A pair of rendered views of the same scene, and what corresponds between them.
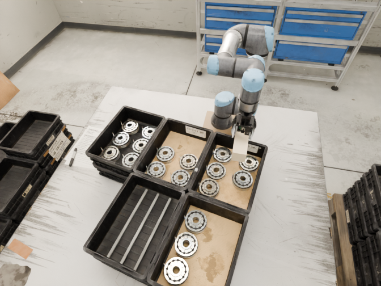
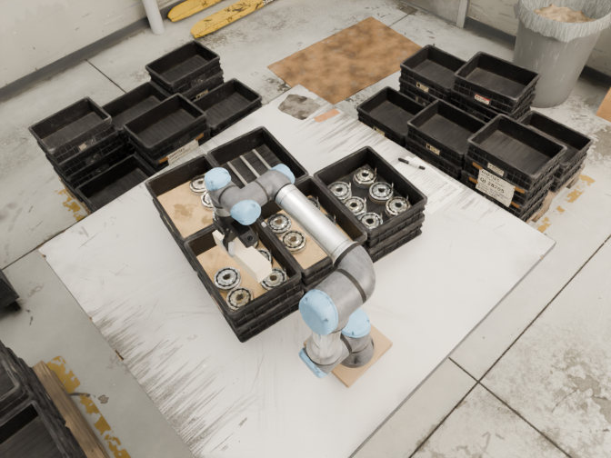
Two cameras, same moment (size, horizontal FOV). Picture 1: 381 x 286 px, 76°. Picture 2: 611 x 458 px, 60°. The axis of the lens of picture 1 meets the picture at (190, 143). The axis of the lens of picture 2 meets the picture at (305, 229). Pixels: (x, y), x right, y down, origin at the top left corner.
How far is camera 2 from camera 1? 1.92 m
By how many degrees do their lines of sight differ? 67
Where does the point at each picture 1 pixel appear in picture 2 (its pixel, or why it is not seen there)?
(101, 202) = not seen: hidden behind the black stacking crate
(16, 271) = (306, 112)
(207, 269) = (184, 206)
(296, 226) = (154, 328)
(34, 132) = (526, 157)
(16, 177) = (463, 143)
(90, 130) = (451, 190)
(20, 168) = not seen: hidden behind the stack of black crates
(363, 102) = not seen: outside the picture
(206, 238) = (205, 219)
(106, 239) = (270, 153)
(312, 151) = (207, 443)
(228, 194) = (225, 260)
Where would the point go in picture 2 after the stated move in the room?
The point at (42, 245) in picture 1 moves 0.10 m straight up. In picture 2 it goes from (316, 128) to (315, 113)
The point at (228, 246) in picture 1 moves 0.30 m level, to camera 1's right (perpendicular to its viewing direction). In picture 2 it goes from (185, 231) to (135, 284)
